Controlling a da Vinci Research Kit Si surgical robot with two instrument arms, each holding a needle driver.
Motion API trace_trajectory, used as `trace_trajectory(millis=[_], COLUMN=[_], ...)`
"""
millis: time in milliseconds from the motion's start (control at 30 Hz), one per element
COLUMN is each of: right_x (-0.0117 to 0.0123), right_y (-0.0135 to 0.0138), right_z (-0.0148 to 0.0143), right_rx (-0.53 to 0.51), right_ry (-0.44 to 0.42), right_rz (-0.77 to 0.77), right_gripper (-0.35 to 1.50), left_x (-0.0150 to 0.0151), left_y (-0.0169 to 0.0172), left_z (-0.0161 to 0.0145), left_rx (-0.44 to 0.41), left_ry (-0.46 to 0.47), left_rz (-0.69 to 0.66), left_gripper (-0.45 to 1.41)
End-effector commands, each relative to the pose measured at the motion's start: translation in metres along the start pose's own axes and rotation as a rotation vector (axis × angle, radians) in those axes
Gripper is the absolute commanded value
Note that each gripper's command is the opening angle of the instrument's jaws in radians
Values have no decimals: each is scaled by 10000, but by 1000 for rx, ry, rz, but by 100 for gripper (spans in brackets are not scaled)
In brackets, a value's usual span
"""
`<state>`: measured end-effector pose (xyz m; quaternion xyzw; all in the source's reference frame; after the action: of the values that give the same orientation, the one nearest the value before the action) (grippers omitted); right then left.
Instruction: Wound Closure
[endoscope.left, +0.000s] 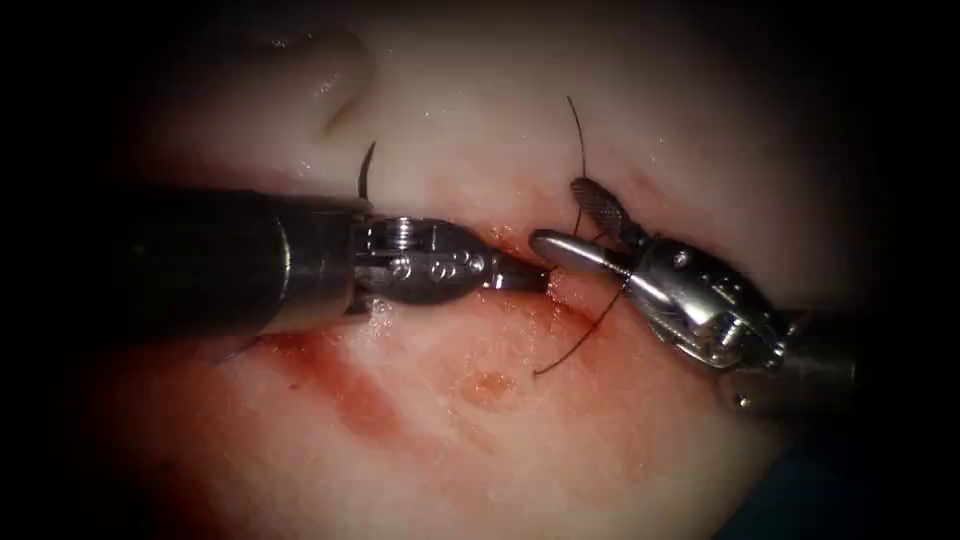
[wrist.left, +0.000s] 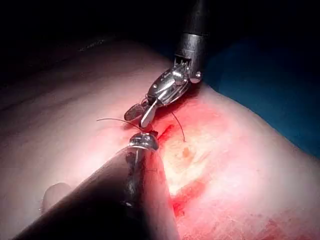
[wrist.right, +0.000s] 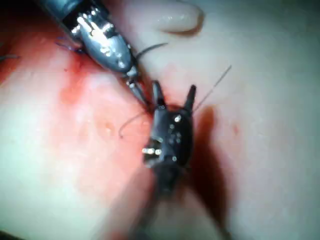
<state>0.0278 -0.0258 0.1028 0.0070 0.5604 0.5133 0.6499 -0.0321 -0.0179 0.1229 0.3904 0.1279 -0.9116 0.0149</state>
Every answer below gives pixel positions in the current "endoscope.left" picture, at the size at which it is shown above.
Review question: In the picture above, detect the curved steel needle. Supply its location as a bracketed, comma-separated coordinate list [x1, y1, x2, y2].
[356, 140, 378, 202]

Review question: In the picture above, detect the blue thread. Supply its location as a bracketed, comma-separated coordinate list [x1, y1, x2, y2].
[532, 95, 631, 376]

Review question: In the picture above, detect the right arm needle driver jaw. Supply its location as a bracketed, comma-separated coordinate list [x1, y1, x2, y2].
[569, 176, 651, 251]
[528, 227, 636, 278]

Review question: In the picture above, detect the blue-green cloth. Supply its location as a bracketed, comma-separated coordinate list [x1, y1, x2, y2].
[712, 427, 901, 540]

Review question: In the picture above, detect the left arm needle driver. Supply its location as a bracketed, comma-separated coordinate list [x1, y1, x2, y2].
[347, 215, 499, 316]

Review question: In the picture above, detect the left arm needle driver jaw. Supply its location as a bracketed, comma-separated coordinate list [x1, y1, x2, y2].
[491, 254, 553, 294]

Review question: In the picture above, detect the right arm needle driver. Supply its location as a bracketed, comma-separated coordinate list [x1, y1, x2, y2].
[626, 235, 796, 373]

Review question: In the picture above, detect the tissue pad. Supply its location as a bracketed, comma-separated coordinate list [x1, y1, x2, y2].
[97, 22, 849, 540]

